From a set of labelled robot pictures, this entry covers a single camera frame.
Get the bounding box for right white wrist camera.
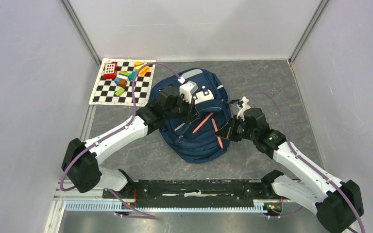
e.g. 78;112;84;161
237;96;251;121

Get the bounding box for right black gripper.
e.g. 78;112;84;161
216;114;256;142

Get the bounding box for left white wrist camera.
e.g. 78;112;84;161
178;77;198;104

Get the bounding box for green toy block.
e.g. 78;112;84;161
114;86;125;97

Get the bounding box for blue brown toy blocks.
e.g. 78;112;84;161
114;71;136;88

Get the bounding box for red grid toy block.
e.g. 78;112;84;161
103;62;118;80

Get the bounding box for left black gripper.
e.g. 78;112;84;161
164;94;200;124

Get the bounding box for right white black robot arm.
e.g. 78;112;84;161
215;108;365;233

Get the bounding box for yellow orange toy blocks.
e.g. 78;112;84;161
134;61;151;76

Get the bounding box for navy blue student backpack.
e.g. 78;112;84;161
148;68;231;164

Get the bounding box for black white checkered mat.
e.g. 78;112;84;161
89;58;155;107

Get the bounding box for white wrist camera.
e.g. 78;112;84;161
237;96;251;121
178;77;198;104

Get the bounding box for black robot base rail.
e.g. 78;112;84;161
117;180;282;208

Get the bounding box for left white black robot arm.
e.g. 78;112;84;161
60;82;199;198

